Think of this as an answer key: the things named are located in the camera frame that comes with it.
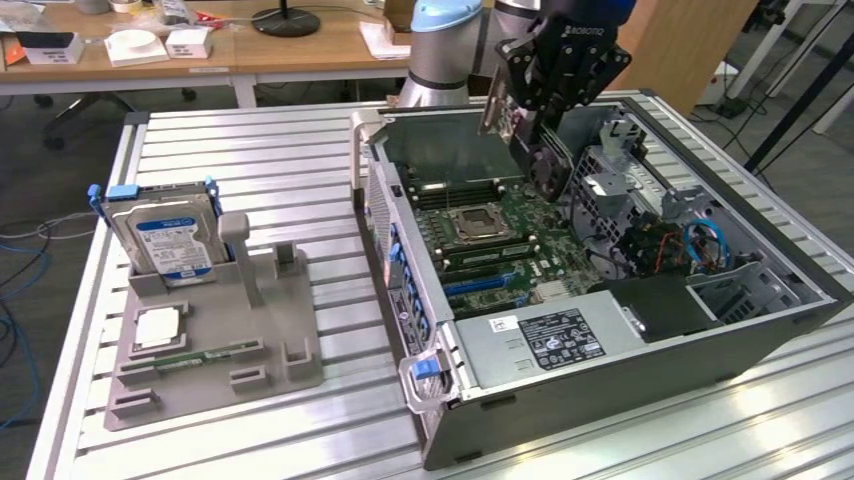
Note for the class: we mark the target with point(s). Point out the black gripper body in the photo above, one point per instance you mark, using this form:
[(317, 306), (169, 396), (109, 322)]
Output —
[(574, 45)]

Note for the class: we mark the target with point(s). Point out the graphics card with metal bracket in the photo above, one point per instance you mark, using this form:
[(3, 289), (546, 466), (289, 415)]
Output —
[(550, 170)]

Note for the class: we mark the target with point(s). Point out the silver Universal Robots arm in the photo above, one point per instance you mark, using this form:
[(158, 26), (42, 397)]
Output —
[(441, 50)]

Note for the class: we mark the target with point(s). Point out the wooden cabinet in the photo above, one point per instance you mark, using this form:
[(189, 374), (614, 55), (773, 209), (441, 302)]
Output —
[(681, 50)]

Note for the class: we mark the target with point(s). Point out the black floor box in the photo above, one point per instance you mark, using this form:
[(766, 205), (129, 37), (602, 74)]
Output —
[(734, 109)]

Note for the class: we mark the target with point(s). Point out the white paper booklet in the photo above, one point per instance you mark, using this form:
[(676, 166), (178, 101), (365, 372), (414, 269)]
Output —
[(384, 42)]

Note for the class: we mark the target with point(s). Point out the cardboard box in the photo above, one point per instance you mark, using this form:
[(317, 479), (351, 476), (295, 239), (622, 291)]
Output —
[(400, 15)]

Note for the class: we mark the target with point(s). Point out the metal disk bay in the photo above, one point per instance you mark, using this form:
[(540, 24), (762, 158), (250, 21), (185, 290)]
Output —
[(601, 185), (748, 290)]

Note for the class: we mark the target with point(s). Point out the black RAM slot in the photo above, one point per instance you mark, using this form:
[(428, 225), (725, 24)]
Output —
[(457, 200), (454, 187)]

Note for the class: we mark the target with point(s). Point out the black slanted pole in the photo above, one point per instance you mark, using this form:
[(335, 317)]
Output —
[(801, 122)]

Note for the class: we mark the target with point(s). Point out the CPU socket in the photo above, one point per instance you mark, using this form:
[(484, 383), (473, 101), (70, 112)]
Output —
[(477, 222)]

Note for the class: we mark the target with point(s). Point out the wooden desk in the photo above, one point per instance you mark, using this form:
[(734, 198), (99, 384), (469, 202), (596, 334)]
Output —
[(301, 55)]

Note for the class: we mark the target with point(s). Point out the green motherboard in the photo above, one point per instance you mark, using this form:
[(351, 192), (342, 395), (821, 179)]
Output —
[(554, 250)]

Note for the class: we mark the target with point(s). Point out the black round lamp base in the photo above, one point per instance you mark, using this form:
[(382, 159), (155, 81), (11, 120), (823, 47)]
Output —
[(287, 25)]

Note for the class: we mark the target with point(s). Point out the installed RAM stick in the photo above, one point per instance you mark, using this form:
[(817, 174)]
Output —
[(488, 255)]

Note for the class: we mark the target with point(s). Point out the blue card retainer clips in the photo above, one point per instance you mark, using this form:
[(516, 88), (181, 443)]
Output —
[(401, 260)]

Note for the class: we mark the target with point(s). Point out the blue expansion slot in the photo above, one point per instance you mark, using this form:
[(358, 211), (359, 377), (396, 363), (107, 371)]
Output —
[(474, 286)]

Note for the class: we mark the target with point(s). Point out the silver chipset heatsink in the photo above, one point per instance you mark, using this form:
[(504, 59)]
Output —
[(554, 291)]

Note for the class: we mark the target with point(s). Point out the small white box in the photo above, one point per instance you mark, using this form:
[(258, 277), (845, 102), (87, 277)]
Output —
[(189, 45)]

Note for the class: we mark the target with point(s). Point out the clear plastic bag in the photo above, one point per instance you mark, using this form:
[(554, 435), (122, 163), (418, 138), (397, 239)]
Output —
[(174, 10)]

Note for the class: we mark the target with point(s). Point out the white box with round insert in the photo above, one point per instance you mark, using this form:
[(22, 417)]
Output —
[(137, 47)]

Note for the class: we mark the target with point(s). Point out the grey power supply unit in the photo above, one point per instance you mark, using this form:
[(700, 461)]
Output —
[(494, 360)]

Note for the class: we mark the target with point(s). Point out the blue case latch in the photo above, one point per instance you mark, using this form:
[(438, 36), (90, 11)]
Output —
[(426, 370)]

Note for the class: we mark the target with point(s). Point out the hard disk in blue caddy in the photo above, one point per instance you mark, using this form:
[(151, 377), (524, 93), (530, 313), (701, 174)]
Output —
[(167, 240)]

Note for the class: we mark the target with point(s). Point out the open black PC case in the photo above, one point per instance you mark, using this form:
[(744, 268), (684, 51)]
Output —
[(601, 400)]

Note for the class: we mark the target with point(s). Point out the grey cup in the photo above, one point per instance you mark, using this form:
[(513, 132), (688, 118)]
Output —
[(93, 6)]

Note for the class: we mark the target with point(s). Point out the grey parts rack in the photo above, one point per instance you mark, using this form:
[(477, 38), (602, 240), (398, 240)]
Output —
[(221, 320)]

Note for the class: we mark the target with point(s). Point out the black office chair base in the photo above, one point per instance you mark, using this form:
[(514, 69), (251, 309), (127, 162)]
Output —
[(74, 112)]

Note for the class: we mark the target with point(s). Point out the white box with black lid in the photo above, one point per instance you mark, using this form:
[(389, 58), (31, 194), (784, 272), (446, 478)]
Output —
[(54, 52)]

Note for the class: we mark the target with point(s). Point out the green RAM stick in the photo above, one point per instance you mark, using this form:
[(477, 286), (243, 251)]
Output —
[(201, 357)]

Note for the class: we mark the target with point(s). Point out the silver CPU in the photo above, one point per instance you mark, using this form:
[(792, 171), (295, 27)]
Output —
[(157, 327)]

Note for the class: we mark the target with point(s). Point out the orange flat box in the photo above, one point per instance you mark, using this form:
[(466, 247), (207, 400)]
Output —
[(10, 55)]

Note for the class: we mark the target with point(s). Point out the white table frame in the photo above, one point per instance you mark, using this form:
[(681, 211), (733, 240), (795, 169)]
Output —
[(741, 80)]

